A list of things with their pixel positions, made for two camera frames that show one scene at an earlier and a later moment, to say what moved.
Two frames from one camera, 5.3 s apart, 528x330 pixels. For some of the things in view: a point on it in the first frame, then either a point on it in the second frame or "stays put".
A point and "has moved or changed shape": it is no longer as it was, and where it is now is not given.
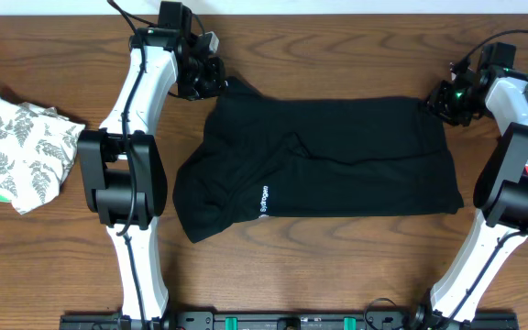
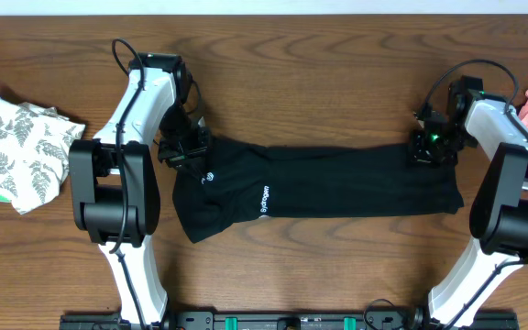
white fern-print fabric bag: (19, 153) stays put
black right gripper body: (455, 105) to (440, 147)
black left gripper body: (199, 80) to (180, 142)
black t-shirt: (257, 157) has moved or changed shape
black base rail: (284, 320) stays put
